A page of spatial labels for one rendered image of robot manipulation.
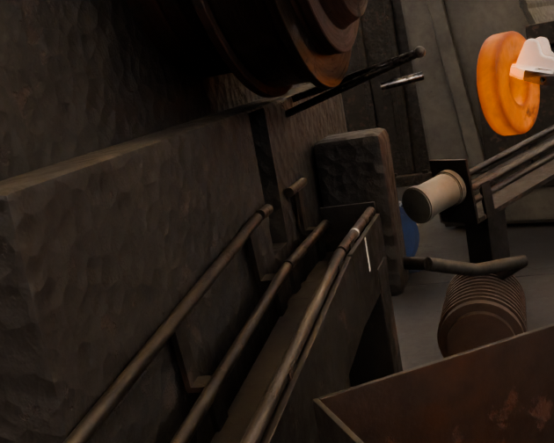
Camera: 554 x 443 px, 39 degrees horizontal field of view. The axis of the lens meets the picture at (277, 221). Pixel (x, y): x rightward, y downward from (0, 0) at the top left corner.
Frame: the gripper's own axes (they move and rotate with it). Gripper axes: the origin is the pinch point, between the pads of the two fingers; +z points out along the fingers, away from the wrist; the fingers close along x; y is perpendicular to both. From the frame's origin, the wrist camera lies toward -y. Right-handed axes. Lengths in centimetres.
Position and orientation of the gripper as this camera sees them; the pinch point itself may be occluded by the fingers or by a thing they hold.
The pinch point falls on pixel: (508, 71)
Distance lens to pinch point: 124.3
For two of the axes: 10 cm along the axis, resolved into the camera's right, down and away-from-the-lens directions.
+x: -6.3, 2.5, -7.3
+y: 0.4, -9.4, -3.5
